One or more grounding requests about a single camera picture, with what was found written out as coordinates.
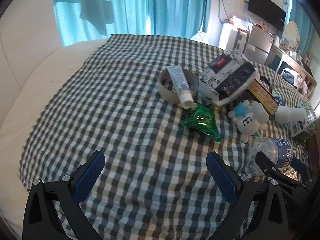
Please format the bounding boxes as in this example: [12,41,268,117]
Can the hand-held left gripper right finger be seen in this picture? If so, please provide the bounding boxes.
[205,151,298,240]

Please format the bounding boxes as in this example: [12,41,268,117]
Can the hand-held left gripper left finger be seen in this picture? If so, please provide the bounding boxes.
[22,150,106,240]

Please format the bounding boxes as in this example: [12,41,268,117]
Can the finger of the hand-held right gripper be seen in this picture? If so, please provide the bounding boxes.
[254,151,313,190]
[291,155,315,183]

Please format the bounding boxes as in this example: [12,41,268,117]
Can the clear plastic water bottle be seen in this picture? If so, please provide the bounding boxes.
[245,137,293,177]

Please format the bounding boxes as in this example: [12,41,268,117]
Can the green and white box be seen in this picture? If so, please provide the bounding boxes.
[287,101,316,140]

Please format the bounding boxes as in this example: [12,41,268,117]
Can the white plush toy blue star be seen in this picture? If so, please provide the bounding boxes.
[228,99,270,144]

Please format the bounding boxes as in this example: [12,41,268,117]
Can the white bottle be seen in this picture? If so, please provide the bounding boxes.
[273,105,304,125]

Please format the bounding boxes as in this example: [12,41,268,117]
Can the green snack packet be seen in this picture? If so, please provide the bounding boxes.
[182,103,222,142]

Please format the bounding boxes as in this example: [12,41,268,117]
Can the brown and yellow box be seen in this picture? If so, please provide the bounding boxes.
[247,78,280,116]

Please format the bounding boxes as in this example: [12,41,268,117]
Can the dark bead bracelet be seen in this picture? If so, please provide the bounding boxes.
[259,75,274,93]

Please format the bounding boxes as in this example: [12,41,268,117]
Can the patterned tissue pack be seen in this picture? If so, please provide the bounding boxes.
[199,49,260,107]

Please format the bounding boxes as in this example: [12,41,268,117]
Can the beige tape roll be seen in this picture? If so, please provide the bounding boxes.
[157,66,200,105]

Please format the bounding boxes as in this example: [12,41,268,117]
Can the white tube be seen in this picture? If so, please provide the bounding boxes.
[166,65,195,109]

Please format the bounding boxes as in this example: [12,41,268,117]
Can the green checked blanket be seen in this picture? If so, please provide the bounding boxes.
[19,34,313,240]

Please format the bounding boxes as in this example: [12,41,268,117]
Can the blue face mask pack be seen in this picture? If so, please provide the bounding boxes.
[272,94,285,108]

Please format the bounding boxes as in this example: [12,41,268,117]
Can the pile of clothes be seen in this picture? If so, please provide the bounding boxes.
[281,67,309,95]

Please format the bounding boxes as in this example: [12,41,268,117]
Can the wooden dressing desk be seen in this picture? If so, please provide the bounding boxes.
[265,44,317,98]

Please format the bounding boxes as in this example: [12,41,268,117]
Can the silver fridge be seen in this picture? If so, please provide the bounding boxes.
[244,22,274,67]

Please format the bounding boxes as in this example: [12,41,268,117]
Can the oval white mirror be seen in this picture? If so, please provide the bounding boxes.
[284,21,300,48]

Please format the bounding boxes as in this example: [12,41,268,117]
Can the white plastic bag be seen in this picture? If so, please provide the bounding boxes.
[191,31,209,43]

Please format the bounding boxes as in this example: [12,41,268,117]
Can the pink and white bags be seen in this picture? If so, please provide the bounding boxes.
[226,15,253,27]

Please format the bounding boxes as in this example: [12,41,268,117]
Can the black television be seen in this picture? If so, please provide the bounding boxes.
[247,0,287,32]

